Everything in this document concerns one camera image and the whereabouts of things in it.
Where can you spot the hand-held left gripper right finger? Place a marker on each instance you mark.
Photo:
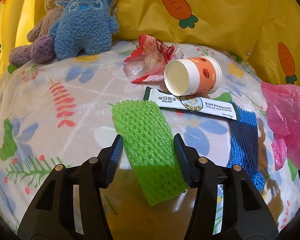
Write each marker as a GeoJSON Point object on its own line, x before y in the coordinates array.
{"type": "Point", "coordinates": [182, 155]}

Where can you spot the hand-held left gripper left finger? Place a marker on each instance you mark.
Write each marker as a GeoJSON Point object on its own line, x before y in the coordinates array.
{"type": "Point", "coordinates": [115, 155]}

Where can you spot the pink plastic bag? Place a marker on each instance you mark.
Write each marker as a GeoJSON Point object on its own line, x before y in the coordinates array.
{"type": "Point", "coordinates": [285, 110]}

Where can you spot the green foam net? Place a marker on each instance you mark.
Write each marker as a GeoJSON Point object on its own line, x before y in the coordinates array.
{"type": "Point", "coordinates": [140, 130]}

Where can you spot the blue foam net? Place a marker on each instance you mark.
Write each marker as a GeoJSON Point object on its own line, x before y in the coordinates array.
{"type": "Point", "coordinates": [242, 142]}

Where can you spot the red white plastic wrapper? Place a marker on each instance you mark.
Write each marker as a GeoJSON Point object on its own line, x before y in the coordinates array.
{"type": "Point", "coordinates": [145, 62]}

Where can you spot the white green sachet packet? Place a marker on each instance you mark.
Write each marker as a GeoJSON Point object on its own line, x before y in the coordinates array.
{"type": "Point", "coordinates": [165, 100]}

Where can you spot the floral plastic table sheet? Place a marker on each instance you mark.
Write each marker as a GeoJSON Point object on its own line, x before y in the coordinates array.
{"type": "Point", "coordinates": [52, 130]}

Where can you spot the small orange paper cup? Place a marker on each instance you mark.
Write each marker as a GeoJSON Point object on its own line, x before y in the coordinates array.
{"type": "Point", "coordinates": [202, 72]}

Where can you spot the blue plush monster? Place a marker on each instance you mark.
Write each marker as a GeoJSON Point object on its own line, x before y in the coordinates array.
{"type": "Point", "coordinates": [85, 30]}

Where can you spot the purple teddy bear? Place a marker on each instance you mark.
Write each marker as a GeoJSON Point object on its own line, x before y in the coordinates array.
{"type": "Point", "coordinates": [35, 32]}

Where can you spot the yellow carrot print curtain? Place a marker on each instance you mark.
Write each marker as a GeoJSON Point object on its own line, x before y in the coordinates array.
{"type": "Point", "coordinates": [215, 5]}

